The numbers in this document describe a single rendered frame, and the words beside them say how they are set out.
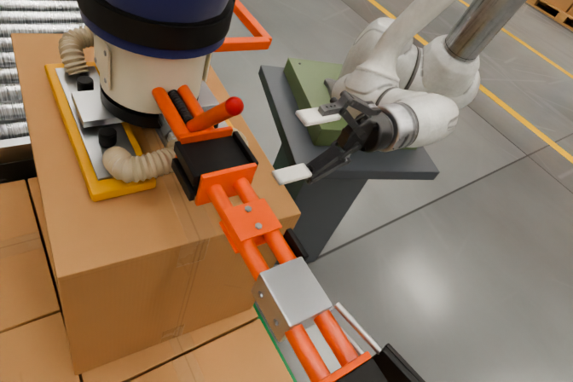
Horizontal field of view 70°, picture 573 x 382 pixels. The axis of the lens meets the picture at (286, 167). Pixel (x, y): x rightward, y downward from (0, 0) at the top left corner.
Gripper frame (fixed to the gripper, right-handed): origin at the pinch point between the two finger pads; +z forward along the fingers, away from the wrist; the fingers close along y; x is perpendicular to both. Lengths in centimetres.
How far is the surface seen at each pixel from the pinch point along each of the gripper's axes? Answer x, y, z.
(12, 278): 24, 53, 42
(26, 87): 39, 13, 32
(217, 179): -4.1, -2.5, 15.8
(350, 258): 13, 108, -83
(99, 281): -2.5, 17.4, 30.5
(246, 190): -6.3, -1.5, 12.3
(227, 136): 3.5, -2.1, 10.6
